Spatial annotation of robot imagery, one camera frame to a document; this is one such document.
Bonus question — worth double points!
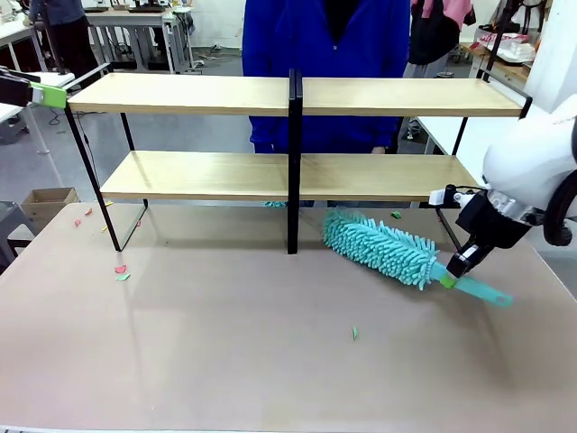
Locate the white workbench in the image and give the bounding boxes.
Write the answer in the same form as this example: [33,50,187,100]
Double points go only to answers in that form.
[0,20,46,73]

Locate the wooden workbench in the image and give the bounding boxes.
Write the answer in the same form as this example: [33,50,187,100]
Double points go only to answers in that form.
[459,26,540,85]

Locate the white plastic bag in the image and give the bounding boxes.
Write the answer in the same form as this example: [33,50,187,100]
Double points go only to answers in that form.
[498,35,537,64]

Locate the white table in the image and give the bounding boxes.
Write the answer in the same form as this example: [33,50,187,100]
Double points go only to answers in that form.
[417,115,488,157]
[0,70,77,157]

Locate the person in dark clothes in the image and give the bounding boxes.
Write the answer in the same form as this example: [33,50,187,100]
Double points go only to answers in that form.
[29,0,98,78]

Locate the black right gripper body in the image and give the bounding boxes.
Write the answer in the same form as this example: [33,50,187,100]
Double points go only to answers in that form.
[453,191,534,250]

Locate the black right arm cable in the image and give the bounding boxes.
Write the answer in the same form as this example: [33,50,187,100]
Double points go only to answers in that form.
[543,173,577,248]

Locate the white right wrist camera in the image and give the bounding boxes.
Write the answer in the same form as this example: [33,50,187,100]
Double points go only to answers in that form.
[427,183,480,209]

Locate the grey stool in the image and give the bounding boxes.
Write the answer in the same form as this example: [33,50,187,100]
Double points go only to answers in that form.
[0,200,38,274]

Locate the cardboard box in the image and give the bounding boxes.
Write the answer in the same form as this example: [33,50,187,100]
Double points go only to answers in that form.
[20,187,81,232]

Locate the person in blue jacket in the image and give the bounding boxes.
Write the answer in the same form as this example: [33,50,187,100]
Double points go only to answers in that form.
[241,0,411,155]

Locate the pink and black hanging clothes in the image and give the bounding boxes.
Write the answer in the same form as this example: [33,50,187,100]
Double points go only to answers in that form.
[407,0,478,67]

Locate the grey metal table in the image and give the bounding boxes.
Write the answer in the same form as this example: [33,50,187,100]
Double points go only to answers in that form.
[85,8,196,74]

